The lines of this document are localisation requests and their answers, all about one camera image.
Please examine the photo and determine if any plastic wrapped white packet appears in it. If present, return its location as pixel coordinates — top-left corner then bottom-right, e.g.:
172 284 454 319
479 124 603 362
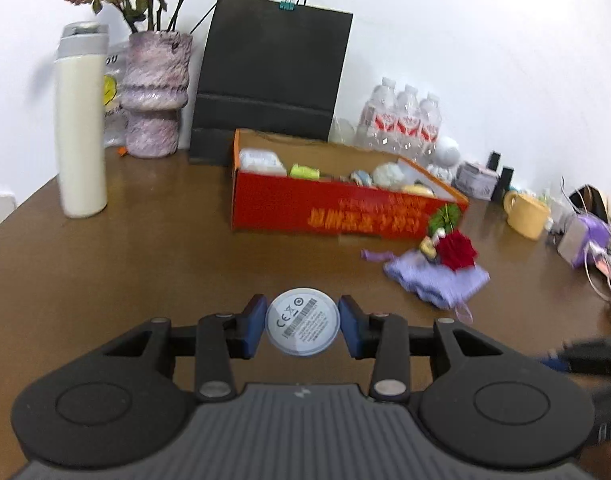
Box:
238 148 287 177

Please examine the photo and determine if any clear glass jar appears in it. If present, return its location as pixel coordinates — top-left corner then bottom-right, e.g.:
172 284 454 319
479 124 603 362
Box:
330 117 359 146

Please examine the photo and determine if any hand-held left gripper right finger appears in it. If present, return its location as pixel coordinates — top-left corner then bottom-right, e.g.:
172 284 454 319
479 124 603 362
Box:
338 295 509 403

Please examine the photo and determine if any yellow mug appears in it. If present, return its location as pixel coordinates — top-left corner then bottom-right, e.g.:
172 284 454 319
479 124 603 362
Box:
503 190 553 241

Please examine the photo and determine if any white thermos bottle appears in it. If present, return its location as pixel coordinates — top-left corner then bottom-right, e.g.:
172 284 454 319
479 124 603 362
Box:
54 21 109 219

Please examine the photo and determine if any white round disc device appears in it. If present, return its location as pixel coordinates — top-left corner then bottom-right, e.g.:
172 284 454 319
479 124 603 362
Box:
264 287 342 357

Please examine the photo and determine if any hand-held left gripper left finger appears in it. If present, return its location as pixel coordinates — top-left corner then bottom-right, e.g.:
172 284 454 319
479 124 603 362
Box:
102 294 268 403

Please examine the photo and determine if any wooden desktop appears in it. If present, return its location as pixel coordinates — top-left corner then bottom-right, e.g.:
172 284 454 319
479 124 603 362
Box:
0 145 611 480

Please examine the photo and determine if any black paper bag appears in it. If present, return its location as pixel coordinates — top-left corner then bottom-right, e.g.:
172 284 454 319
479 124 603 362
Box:
188 0 355 166

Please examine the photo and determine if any small patterned tin box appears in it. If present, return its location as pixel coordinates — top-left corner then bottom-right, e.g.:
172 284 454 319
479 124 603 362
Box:
455 160 499 200

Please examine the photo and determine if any white round robot toy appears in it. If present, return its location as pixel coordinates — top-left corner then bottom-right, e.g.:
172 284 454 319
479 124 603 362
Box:
428 136 461 183

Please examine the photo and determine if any purple device box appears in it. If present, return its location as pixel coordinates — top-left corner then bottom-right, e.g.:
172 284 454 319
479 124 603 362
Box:
557 212 611 268

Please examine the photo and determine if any orange cardboard box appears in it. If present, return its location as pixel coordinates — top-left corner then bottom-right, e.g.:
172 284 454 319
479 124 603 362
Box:
230 128 470 235

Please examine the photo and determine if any clear water bottle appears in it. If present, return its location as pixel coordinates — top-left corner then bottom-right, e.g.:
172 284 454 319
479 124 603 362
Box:
358 77 399 153
418 92 443 161
393 84 421 156

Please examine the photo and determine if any purple drawstring pouch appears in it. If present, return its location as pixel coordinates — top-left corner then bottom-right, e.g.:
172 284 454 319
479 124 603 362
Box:
361 247 491 323

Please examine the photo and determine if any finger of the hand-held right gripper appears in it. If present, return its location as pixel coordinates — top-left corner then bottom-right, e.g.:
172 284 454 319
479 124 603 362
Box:
538 337 611 377

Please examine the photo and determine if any smiley face plastic bag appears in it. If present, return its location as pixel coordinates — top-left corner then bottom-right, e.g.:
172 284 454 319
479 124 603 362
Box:
102 42 131 148

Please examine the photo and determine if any mottled purple ceramic vase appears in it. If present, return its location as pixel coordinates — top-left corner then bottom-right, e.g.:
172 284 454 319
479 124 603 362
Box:
121 31 193 159

